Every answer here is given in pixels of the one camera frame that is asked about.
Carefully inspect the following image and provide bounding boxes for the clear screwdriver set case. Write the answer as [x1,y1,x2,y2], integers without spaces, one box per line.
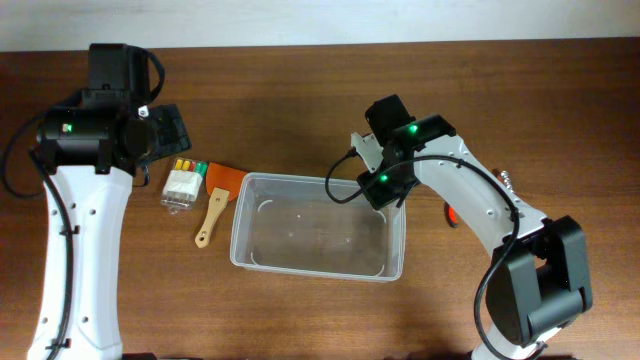
[160,157,208,215]

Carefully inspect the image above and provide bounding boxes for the clear plastic container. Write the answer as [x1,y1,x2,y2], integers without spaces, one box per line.
[230,172,406,282]

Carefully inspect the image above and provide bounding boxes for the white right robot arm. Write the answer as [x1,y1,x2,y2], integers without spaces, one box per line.
[352,95,593,359]

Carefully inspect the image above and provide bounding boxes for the orange scraper wooden handle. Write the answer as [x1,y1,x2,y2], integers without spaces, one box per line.
[194,163,247,248]

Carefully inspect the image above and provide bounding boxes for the orange handled pliers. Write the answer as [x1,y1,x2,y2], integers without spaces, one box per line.
[444,202,459,228]

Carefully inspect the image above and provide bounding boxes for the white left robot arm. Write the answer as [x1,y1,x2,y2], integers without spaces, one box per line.
[27,43,191,359]

